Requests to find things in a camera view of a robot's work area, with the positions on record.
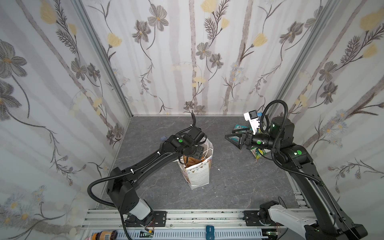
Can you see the green snack packet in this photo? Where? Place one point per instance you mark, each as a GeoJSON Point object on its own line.
{"type": "Point", "coordinates": [260, 153]}

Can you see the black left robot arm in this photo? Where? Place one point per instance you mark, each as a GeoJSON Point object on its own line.
{"type": "Point", "coordinates": [122, 184]}

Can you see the brown orange bottle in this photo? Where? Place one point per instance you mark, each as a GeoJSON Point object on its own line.
{"type": "Point", "coordinates": [103, 235]}

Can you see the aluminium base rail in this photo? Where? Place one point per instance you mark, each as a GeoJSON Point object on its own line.
{"type": "Point", "coordinates": [175, 219]}

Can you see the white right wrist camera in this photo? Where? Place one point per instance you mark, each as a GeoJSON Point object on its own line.
{"type": "Point", "coordinates": [254, 118]}

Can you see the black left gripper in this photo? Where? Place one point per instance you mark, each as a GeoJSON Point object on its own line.
{"type": "Point", "coordinates": [194, 151]}

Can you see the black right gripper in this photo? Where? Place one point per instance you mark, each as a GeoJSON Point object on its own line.
{"type": "Point", "coordinates": [245, 139]}

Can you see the white patterned paper bag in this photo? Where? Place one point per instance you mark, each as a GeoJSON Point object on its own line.
{"type": "Point", "coordinates": [199, 175]}

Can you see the white perforated cable tray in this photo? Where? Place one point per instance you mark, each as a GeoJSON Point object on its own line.
{"type": "Point", "coordinates": [199, 234]}

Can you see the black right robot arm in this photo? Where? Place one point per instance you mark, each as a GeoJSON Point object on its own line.
{"type": "Point", "coordinates": [272, 130]}

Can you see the small green circuit board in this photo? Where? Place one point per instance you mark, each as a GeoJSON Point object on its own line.
{"type": "Point", "coordinates": [146, 233]}

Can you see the teal Fox's candy packet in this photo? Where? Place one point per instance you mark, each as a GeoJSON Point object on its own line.
{"type": "Point", "coordinates": [239, 129]}

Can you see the blue clip on tray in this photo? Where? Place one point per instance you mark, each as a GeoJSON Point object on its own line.
{"type": "Point", "coordinates": [210, 233]}

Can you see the orange snack packet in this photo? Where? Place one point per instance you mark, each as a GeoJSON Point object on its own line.
{"type": "Point", "coordinates": [189, 161]}

